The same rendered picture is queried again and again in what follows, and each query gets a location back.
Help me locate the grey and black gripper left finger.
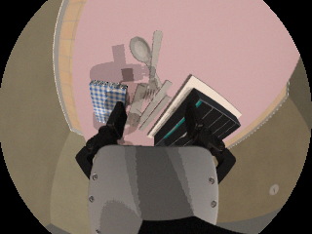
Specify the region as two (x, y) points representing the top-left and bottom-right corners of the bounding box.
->
(75, 101), (128, 179)

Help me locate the grey metal spoon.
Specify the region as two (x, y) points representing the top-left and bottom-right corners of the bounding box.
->
(130, 36), (162, 91)

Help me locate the cream flat board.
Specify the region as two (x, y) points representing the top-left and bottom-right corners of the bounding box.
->
(147, 74), (242, 138)

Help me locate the blue and white checked towel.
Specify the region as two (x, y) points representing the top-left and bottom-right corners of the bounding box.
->
(89, 80), (128, 124)

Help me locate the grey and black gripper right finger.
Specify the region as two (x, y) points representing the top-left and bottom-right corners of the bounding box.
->
(184, 101), (236, 184)

